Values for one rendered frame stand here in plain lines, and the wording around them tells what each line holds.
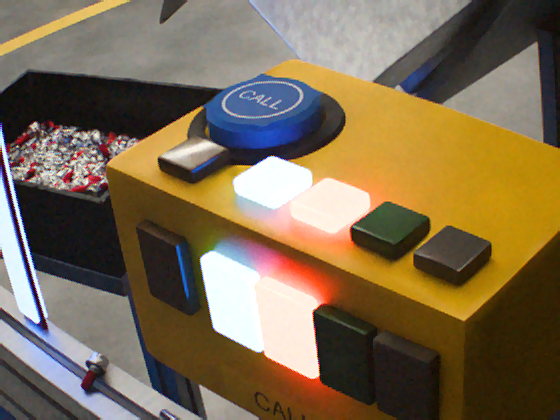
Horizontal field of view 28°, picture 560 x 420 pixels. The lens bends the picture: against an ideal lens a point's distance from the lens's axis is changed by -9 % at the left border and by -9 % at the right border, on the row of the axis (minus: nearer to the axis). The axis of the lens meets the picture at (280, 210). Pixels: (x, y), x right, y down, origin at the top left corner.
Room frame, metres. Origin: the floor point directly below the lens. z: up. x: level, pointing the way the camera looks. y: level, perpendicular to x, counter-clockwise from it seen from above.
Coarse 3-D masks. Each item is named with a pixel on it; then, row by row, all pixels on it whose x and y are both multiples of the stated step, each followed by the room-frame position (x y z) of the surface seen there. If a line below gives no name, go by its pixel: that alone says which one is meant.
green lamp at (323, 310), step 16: (320, 320) 0.28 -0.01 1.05; (336, 320) 0.28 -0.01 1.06; (352, 320) 0.28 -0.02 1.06; (320, 336) 0.28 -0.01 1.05; (336, 336) 0.28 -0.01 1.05; (352, 336) 0.27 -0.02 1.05; (368, 336) 0.27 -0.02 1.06; (320, 352) 0.28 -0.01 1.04; (336, 352) 0.28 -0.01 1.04; (352, 352) 0.27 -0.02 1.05; (368, 352) 0.27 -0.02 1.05; (320, 368) 0.28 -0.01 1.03; (336, 368) 0.28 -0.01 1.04; (352, 368) 0.27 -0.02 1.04; (368, 368) 0.27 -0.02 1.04; (336, 384) 0.28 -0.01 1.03; (352, 384) 0.27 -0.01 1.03; (368, 384) 0.27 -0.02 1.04; (368, 400) 0.27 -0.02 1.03
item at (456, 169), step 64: (192, 128) 0.38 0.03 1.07; (320, 128) 0.36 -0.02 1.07; (384, 128) 0.36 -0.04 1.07; (448, 128) 0.36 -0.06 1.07; (128, 192) 0.36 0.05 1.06; (192, 192) 0.34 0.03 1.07; (384, 192) 0.32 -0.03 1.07; (448, 192) 0.31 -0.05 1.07; (512, 192) 0.31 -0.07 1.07; (128, 256) 0.36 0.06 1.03; (192, 256) 0.33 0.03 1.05; (256, 256) 0.31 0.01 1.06; (320, 256) 0.29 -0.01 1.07; (384, 256) 0.29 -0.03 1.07; (512, 256) 0.27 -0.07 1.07; (192, 320) 0.34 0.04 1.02; (384, 320) 0.27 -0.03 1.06; (448, 320) 0.25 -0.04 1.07; (512, 320) 0.26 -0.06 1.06; (256, 384) 0.32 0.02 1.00; (320, 384) 0.29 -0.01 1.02; (448, 384) 0.25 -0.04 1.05; (512, 384) 0.27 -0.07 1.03
